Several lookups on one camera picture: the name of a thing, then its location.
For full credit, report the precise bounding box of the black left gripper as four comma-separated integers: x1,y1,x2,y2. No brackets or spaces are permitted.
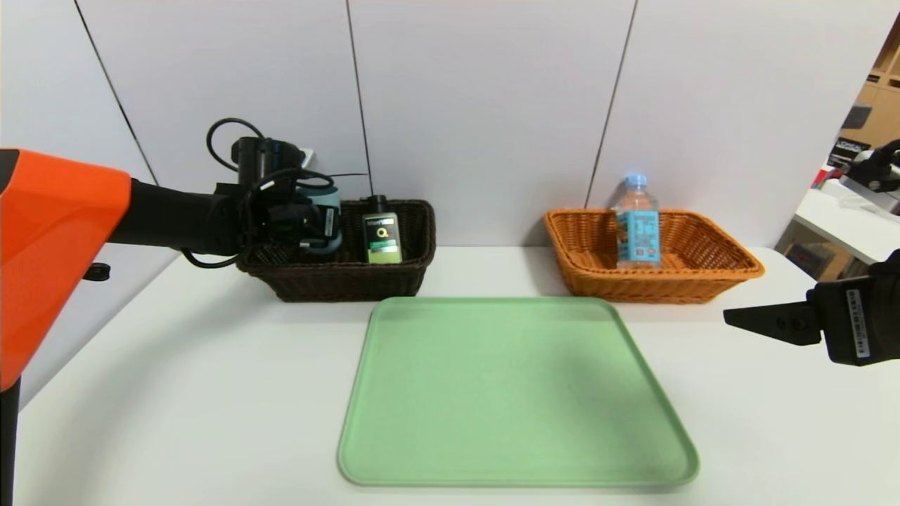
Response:
302,205,342,241

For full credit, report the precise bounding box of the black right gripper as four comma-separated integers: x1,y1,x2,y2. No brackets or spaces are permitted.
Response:
723,249,900,366

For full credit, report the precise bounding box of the blue-grey plastic cup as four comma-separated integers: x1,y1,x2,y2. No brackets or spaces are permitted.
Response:
295,184,344,255

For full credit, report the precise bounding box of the black pump bottle green label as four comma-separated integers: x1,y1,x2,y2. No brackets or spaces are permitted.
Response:
361,195,404,266

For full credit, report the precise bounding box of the clear water bottle blue cap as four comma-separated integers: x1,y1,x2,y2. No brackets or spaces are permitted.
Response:
610,174,662,270

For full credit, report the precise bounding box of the dark brown wicker basket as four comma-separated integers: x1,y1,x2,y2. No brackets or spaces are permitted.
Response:
236,200,437,303

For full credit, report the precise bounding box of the orange wicker basket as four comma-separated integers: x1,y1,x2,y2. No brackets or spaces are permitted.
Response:
544,209,766,304

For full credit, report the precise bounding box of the white background table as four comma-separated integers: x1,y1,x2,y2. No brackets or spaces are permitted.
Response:
795,186,900,266

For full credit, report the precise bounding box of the black printed sign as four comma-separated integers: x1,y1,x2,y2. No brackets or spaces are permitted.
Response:
826,138,871,171

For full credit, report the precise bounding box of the wooden shelf unit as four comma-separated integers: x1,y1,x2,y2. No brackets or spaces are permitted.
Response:
840,14,900,148

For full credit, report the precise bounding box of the light green plastic tray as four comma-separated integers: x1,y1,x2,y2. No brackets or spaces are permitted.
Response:
337,296,700,488

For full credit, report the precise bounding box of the black left camera cable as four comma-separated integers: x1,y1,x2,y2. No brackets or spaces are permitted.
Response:
205,117,269,174

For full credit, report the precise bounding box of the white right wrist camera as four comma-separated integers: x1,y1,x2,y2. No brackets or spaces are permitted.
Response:
840,139,900,195

